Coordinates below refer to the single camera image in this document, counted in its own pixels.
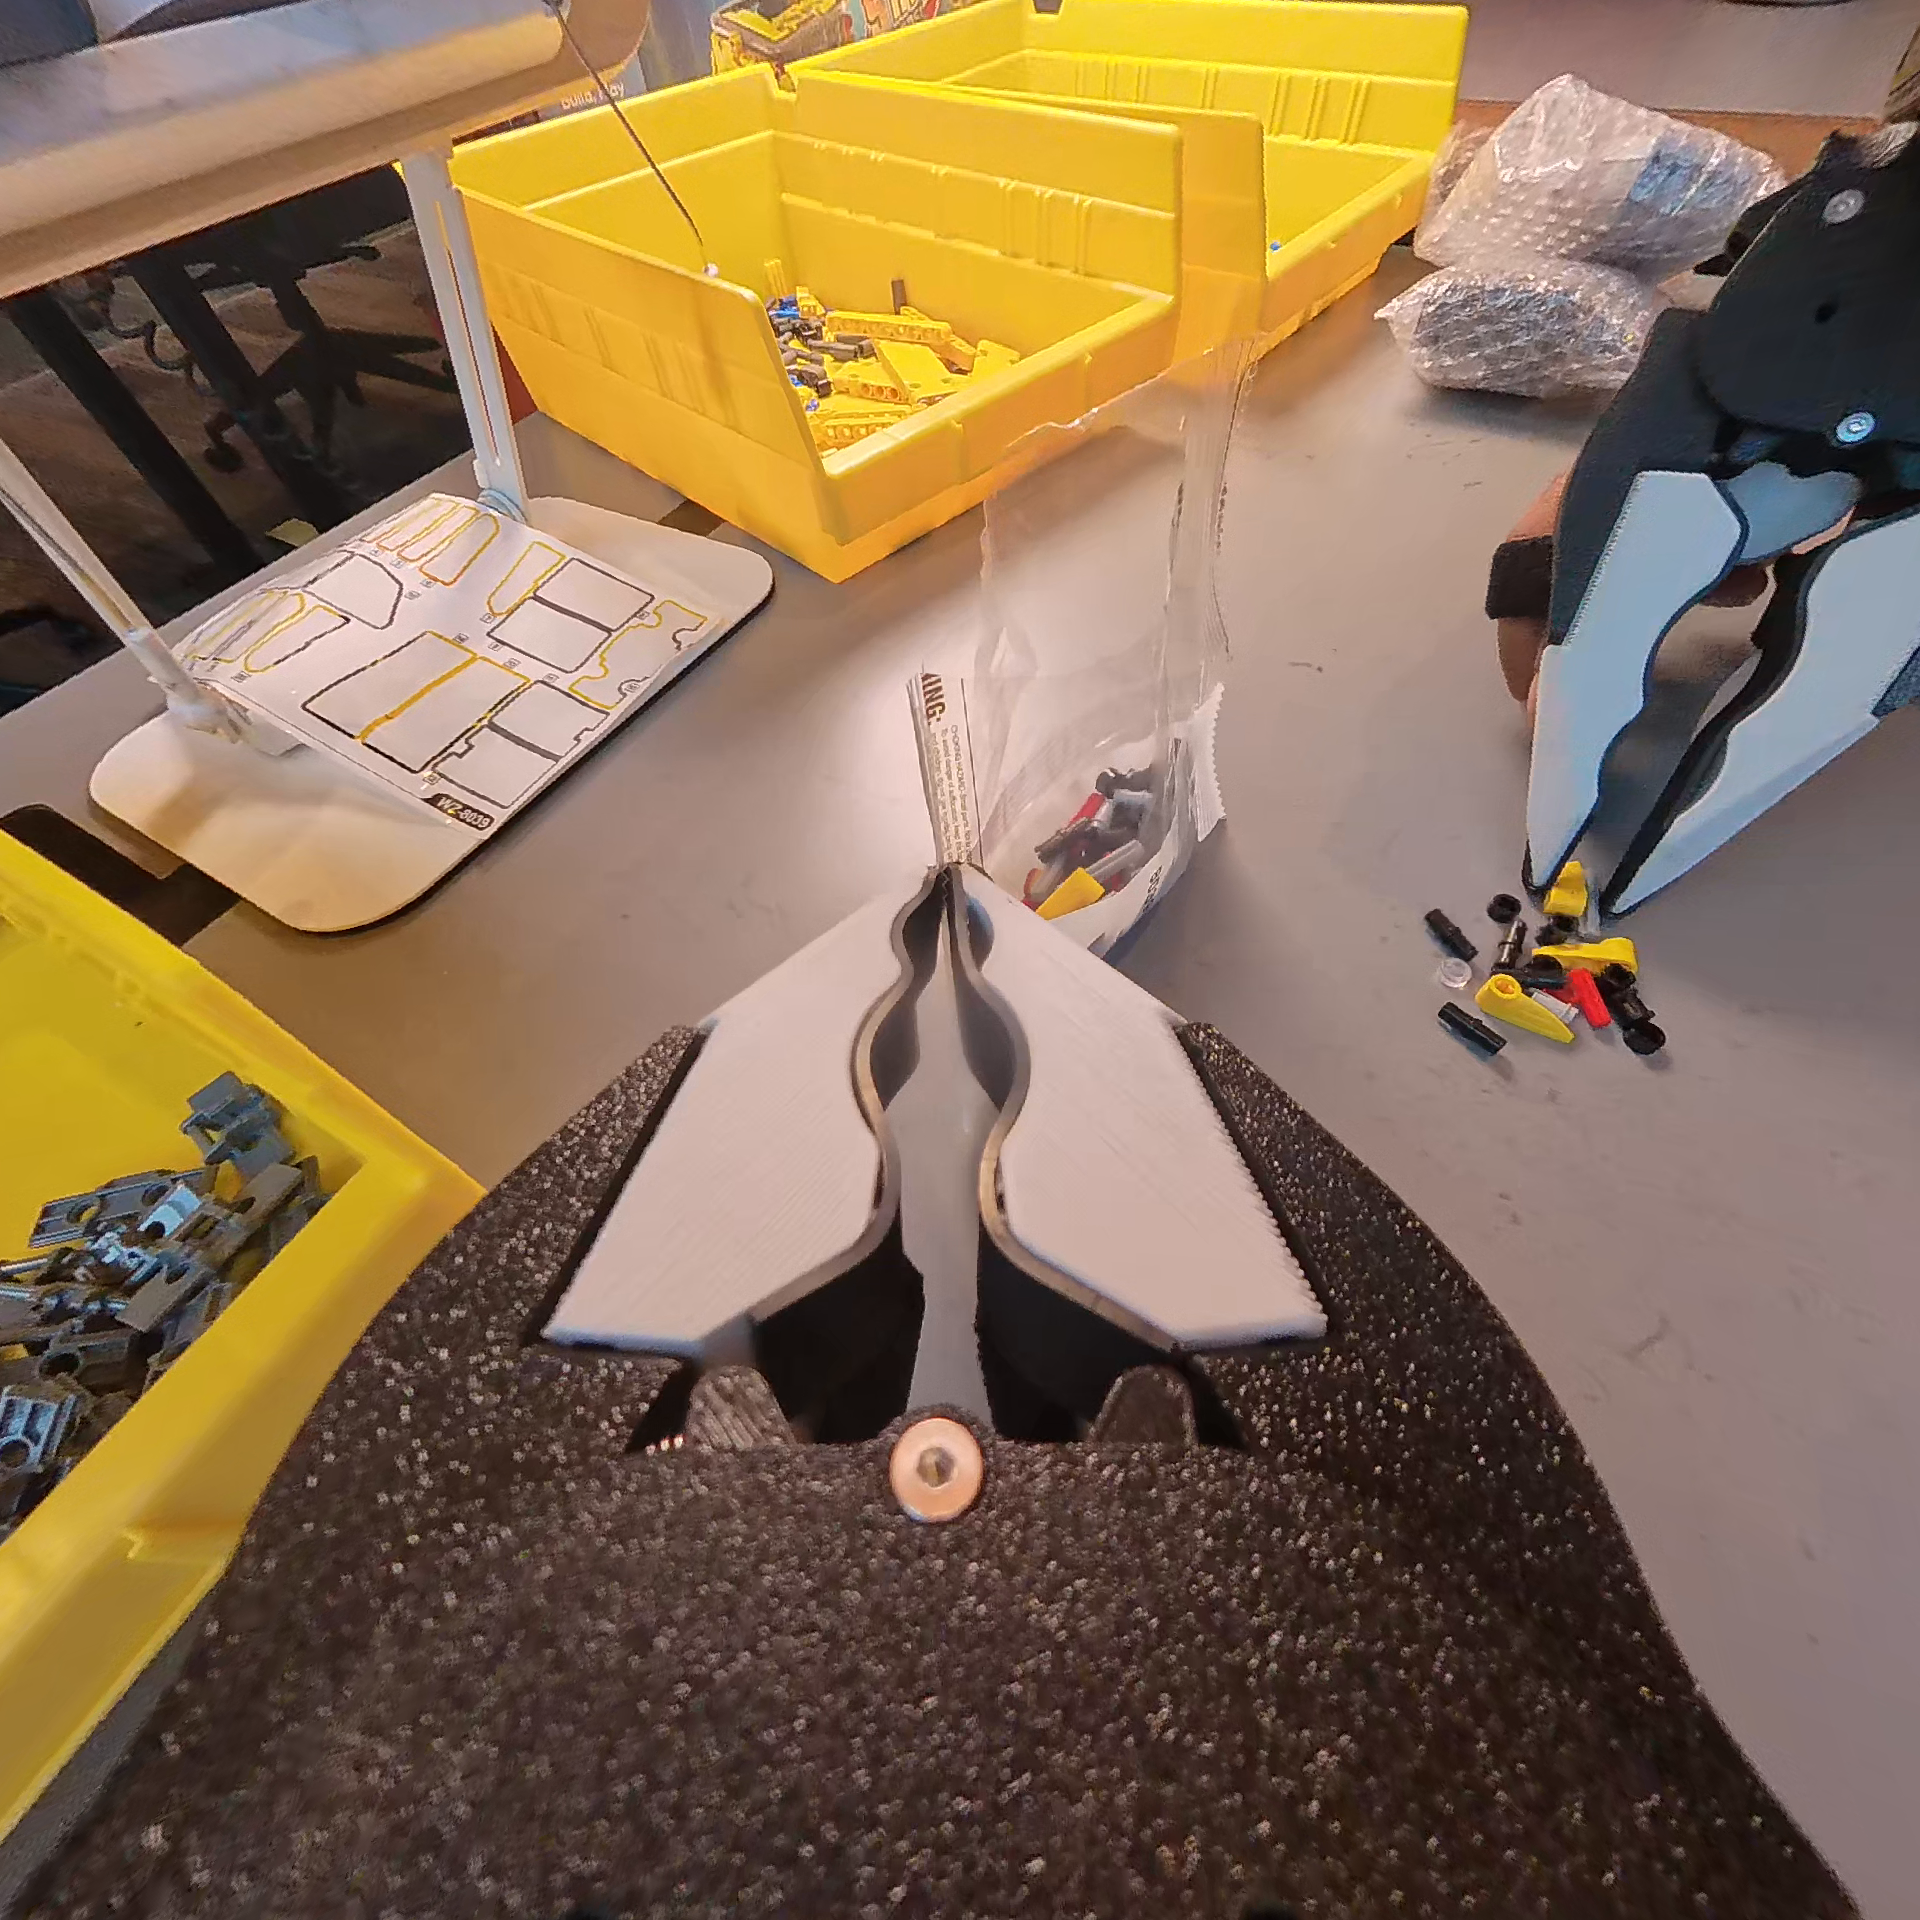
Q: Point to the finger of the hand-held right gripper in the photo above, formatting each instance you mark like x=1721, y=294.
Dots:
x=1621, y=615
x=1832, y=674

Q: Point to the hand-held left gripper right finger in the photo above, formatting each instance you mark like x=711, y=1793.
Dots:
x=1156, y=1171

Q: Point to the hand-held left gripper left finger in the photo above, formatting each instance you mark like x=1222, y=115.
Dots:
x=751, y=1171

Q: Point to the pile of small colourful parts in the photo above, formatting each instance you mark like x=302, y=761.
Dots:
x=1545, y=977

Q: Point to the person's right hand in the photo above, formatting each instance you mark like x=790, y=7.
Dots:
x=1526, y=660

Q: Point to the bubble wrap bag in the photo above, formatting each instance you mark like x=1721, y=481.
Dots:
x=1592, y=164

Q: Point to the yellow bin with grey parts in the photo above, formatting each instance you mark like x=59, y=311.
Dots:
x=271, y=1380

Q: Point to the white sticker sheet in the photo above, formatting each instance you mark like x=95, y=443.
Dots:
x=451, y=674

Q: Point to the pile of grey connector parts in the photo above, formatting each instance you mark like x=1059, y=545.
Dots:
x=121, y=1260

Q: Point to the black flat plate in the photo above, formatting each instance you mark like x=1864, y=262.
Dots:
x=105, y=872

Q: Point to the pile of yellow parts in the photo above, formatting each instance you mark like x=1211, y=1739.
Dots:
x=885, y=362

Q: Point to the yellow divided bin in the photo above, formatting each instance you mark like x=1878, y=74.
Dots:
x=662, y=362

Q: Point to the white stand pole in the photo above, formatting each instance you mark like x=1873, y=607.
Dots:
x=467, y=332

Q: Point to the black office chair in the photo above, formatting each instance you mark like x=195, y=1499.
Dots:
x=212, y=362

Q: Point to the blue printed cardboard box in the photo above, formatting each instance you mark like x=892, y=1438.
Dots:
x=776, y=26

